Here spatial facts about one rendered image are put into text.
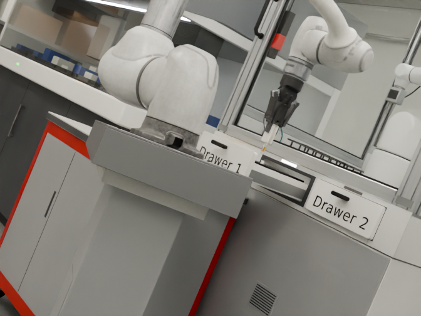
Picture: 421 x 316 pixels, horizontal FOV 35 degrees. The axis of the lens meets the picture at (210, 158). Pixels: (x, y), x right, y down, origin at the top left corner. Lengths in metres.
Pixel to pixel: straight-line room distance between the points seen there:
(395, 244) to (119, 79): 0.94
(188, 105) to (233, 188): 0.25
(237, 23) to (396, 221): 1.42
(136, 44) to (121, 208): 0.47
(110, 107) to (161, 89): 1.26
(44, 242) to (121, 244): 0.74
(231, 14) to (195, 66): 1.40
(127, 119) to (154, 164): 1.33
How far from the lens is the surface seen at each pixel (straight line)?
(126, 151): 1.58
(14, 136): 3.96
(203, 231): 2.41
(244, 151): 2.12
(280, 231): 2.35
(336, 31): 2.09
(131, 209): 1.69
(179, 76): 1.72
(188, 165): 1.60
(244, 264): 2.44
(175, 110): 1.70
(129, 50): 1.87
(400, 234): 2.06
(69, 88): 3.39
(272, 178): 2.19
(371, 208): 2.11
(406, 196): 2.07
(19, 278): 2.53
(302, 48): 2.20
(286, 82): 2.21
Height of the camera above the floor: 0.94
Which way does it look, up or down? 2 degrees down
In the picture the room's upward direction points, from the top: 23 degrees clockwise
